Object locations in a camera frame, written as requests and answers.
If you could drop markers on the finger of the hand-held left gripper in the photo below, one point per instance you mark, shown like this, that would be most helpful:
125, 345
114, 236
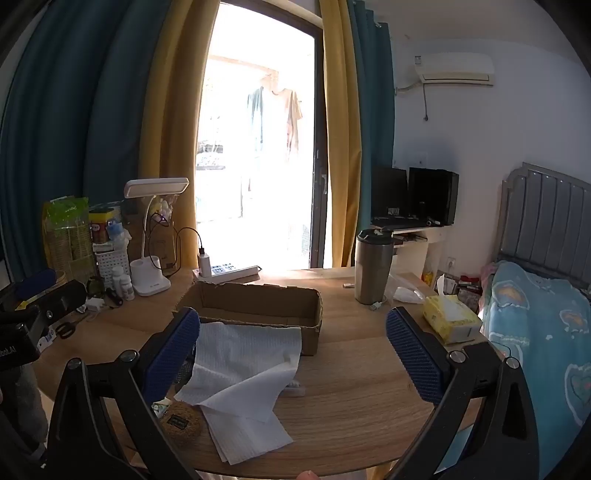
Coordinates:
39, 279
64, 300

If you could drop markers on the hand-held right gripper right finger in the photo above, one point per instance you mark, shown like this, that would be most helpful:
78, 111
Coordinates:
415, 355

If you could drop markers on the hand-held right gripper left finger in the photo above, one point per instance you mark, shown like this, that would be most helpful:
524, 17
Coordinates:
171, 355

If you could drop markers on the brown round pad black label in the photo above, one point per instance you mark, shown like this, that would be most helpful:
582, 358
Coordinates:
182, 422

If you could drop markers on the white paper towel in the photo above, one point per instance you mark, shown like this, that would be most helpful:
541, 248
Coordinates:
240, 364

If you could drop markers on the cardboard box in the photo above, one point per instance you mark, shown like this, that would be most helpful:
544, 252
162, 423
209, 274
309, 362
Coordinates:
258, 309

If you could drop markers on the black scissors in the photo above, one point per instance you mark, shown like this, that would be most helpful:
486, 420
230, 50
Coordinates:
67, 329

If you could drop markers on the white power adapter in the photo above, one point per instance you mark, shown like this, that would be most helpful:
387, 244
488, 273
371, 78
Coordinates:
95, 304

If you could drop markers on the small dark bottle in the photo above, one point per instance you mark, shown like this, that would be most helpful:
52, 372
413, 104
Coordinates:
114, 296

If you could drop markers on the yellow tissue pack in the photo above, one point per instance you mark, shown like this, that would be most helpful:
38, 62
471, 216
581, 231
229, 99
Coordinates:
450, 318

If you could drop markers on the small printed packet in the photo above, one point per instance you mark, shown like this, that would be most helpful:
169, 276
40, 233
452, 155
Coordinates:
162, 408

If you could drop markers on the green snack packet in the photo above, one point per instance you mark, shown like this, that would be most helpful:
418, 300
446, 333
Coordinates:
67, 230

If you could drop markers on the small white bottle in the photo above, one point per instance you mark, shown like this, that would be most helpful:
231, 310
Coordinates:
117, 279
128, 288

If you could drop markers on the white perforated basket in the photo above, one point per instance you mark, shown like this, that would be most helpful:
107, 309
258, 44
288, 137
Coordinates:
111, 261

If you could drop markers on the clear plastic bag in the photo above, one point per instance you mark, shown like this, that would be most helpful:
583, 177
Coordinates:
408, 290

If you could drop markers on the can with yellow lid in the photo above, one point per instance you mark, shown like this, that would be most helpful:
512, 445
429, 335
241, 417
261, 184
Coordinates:
99, 226

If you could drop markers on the white desk lamp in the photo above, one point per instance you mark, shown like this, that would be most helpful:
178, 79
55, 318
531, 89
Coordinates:
147, 277

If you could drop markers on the blue and white pack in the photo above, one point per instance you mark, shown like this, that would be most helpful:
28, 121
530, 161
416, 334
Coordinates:
119, 235

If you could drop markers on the red and white clutter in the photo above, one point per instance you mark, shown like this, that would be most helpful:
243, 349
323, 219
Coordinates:
468, 288

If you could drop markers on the steel tumbler with dark lid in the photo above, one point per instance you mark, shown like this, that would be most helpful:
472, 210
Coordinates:
373, 267

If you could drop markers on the white plug-in charger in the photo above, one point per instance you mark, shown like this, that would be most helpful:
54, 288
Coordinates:
204, 263

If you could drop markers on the white power strip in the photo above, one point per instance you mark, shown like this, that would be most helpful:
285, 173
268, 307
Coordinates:
231, 270

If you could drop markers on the brown carton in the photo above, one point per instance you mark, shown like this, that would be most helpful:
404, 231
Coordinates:
161, 247

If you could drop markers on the white side desk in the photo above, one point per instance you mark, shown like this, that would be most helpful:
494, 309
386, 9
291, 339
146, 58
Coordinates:
434, 240

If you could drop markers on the blue printed blanket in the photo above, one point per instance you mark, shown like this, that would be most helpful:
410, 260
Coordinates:
540, 332

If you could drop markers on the clear bag with yellow items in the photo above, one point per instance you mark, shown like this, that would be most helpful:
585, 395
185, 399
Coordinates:
165, 207

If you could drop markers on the black monitor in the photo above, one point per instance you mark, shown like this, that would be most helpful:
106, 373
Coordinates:
434, 194
390, 191

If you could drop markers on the teal curtain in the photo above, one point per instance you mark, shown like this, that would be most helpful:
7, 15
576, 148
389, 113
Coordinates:
376, 115
69, 115

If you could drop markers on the grey padded headboard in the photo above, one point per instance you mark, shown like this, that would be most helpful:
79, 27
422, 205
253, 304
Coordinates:
540, 217

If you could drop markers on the glass balcony door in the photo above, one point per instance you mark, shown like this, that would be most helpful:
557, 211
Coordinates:
318, 184

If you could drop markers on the yellow curtain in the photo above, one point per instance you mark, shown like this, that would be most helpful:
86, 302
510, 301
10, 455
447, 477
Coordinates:
339, 138
180, 115

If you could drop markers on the hanging clothes outside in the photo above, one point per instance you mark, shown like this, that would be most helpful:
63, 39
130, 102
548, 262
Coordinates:
277, 115

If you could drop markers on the white air conditioner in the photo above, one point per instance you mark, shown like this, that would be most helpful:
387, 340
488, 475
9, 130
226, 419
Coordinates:
455, 67

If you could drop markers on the white wall socket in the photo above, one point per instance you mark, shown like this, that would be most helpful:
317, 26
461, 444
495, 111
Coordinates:
451, 264

